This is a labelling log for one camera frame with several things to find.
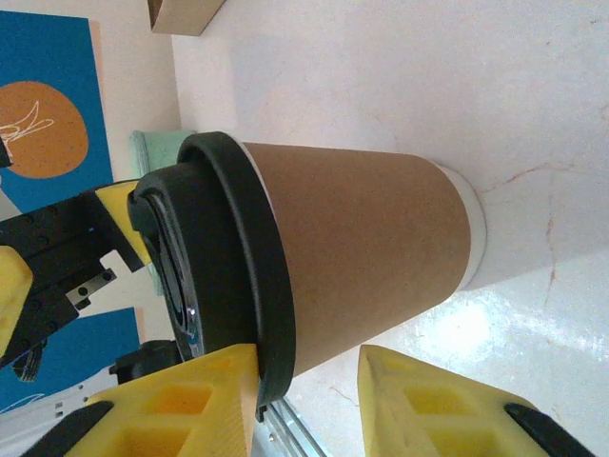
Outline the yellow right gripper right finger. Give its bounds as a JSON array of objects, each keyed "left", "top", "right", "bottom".
[{"left": 356, "top": 343, "right": 599, "bottom": 457}]

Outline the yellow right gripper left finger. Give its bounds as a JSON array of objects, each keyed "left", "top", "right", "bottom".
[{"left": 26, "top": 343, "right": 262, "bottom": 457}]

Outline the black cup lid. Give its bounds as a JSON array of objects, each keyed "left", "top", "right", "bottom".
[{"left": 126, "top": 130, "right": 299, "bottom": 424}]

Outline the brown paper cup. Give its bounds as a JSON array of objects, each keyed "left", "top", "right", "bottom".
[{"left": 240, "top": 141, "right": 488, "bottom": 377}]

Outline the brown cardboard tray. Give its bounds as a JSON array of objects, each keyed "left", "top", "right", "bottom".
[{"left": 147, "top": 0, "right": 226, "bottom": 37}]

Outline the aluminium mounting rail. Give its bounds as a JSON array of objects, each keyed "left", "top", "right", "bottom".
[{"left": 254, "top": 397, "right": 332, "bottom": 457}]

